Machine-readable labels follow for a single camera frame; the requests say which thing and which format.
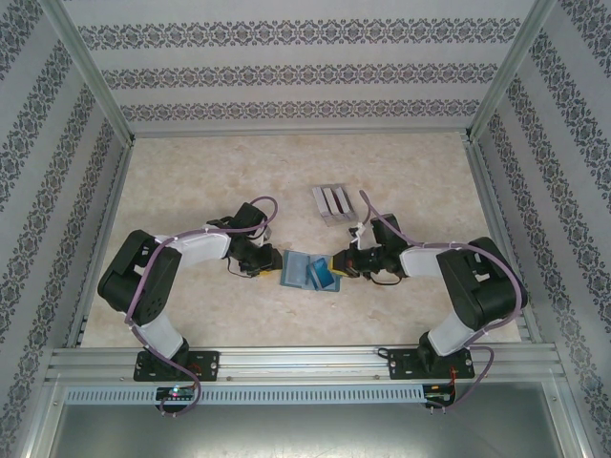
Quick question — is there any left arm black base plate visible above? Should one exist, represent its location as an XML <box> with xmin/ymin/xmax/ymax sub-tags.
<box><xmin>133</xmin><ymin>350</ymin><xmax>221</xmax><ymax>383</ymax></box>

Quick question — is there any aluminium side rail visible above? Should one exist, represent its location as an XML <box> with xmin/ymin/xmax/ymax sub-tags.
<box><xmin>465</xmin><ymin>139</ymin><xmax>544</xmax><ymax>343</ymax></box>
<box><xmin>64</xmin><ymin>141</ymin><xmax>136</xmax><ymax>349</ymax></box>

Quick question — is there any blue card holder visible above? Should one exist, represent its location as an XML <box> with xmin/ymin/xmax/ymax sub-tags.
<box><xmin>278</xmin><ymin>249</ymin><xmax>343</xmax><ymax>293</ymax></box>

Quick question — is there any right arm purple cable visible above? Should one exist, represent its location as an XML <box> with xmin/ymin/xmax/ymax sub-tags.
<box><xmin>357</xmin><ymin>189</ymin><xmax>532</xmax><ymax>417</ymax></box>

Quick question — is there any slotted grey cable duct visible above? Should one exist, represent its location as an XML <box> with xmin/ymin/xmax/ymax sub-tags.
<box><xmin>64</xmin><ymin>385</ymin><xmax>426</xmax><ymax>405</ymax></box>

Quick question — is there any blue credit card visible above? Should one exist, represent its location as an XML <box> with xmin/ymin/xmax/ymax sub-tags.
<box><xmin>308</xmin><ymin>257</ymin><xmax>334</xmax><ymax>288</ymax></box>

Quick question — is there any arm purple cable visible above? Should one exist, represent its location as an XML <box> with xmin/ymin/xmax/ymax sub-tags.
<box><xmin>124</xmin><ymin>195</ymin><xmax>280</xmax><ymax>417</ymax></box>
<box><xmin>357</xmin><ymin>189</ymin><xmax>532</xmax><ymax>417</ymax></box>

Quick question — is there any grey striped rectangular block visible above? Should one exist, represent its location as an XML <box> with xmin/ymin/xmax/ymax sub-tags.
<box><xmin>311</xmin><ymin>182</ymin><xmax>360</xmax><ymax>228</ymax></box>

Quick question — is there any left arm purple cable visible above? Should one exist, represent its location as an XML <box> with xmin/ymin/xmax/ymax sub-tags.
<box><xmin>124</xmin><ymin>195</ymin><xmax>280</xmax><ymax>417</ymax></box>

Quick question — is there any aluminium mounting rail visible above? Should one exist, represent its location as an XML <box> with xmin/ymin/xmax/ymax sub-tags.
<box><xmin>45</xmin><ymin>342</ymin><xmax>568</xmax><ymax>384</ymax></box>

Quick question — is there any left gripper thin black cable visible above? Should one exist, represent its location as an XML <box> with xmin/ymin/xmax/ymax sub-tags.
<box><xmin>225</xmin><ymin>256</ymin><xmax>255</xmax><ymax>279</ymax></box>

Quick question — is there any gripper thin black cable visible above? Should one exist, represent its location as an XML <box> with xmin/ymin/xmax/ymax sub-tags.
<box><xmin>225</xmin><ymin>256</ymin><xmax>255</xmax><ymax>279</ymax></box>
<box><xmin>369</xmin><ymin>271</ymin><xmax>405</xmax><ymax>288</ymax></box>

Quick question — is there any aluminium frame post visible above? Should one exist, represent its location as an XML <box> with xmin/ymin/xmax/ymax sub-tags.
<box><xmin>466</xmin><ymin>0</ymin><xmax>558</xmax><ymax>143</ymax></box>
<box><xmin>40</xmin><ymin>0</ymin><xmax>137</xmax><ymax>145</ymax></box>

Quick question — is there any grey metal sheet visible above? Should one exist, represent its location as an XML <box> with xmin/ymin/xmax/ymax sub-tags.
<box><xmin>28</xmin><ymin>381</ymin><xmax>584</xmax><ymax>458</ymax></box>

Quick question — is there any right gripper thin black cable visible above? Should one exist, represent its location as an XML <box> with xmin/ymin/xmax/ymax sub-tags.
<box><xmin>369</xmin><ymin>271</ymin><xmax>405</xmax><ymax>288</ymax></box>

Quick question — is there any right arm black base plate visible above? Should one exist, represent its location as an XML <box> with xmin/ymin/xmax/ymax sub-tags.
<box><xmin>387</xmin><ymin>347</ymin><xmax>475</xmax><ymax>382</ymax></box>

